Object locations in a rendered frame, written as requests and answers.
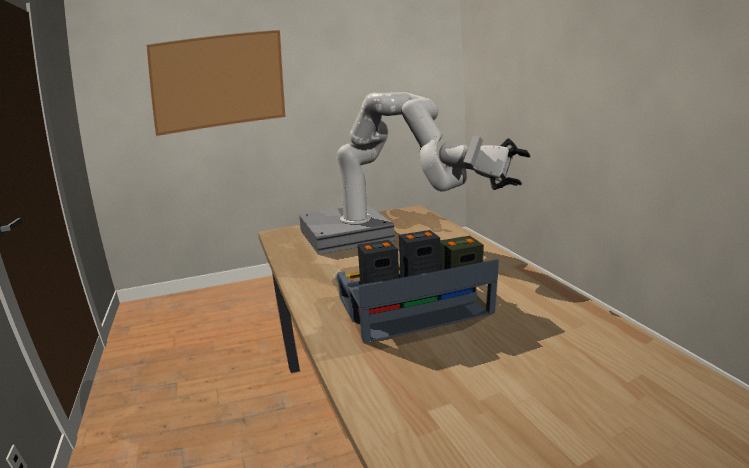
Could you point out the green bin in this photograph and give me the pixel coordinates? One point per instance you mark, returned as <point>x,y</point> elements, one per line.
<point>418,301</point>

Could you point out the red open bin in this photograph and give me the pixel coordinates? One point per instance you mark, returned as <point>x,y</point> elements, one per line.
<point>384,308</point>

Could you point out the blue open bin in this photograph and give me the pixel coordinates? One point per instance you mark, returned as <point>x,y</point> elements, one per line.
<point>448,295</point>

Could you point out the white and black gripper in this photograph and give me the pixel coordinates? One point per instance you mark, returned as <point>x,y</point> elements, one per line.
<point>492,160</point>

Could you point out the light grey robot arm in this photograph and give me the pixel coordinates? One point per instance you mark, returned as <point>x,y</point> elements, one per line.
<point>416,113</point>

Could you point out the olive green tool case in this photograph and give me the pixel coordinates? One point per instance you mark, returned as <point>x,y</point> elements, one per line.
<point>460,251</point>

